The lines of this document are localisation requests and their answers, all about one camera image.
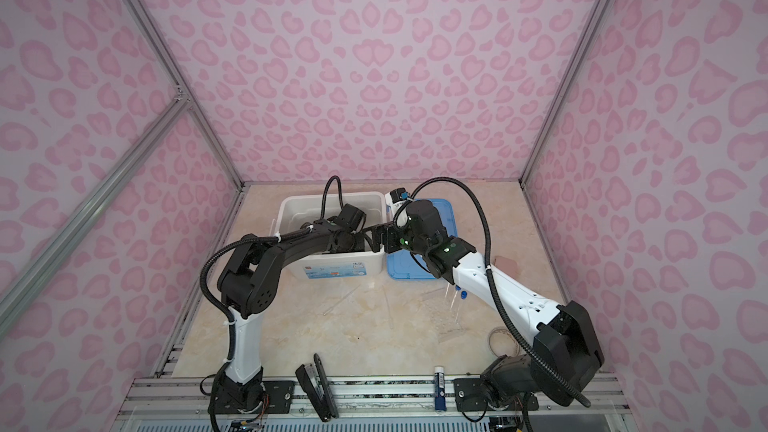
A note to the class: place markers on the blue white marker pen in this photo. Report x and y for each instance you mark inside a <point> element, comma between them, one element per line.
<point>440,403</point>

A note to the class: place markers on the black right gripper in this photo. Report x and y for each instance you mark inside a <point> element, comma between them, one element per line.
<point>390,232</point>

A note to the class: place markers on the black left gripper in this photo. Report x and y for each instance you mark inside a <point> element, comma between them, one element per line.
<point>361,240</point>

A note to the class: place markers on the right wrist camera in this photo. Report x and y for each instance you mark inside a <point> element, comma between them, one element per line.
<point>395,199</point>

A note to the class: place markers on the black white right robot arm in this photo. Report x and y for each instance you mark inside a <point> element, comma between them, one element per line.
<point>560,351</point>

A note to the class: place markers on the pink case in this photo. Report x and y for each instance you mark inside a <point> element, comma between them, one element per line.
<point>508,266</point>

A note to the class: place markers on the blue capped test tube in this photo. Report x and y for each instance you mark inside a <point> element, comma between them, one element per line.
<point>458,302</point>
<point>447,298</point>

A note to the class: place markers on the clear acrylic test tube rack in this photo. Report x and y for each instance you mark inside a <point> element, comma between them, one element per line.
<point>441,317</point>

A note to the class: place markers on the black stapler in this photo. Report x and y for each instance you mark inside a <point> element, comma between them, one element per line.
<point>315,383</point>

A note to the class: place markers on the glass stirring rod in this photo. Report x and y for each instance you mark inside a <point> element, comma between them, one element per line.
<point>390,317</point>
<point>340,301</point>

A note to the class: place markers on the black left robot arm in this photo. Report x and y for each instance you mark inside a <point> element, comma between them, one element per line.
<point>241,280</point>

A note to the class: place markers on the white plastic storage bin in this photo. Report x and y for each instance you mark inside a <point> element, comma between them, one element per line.
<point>297,210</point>

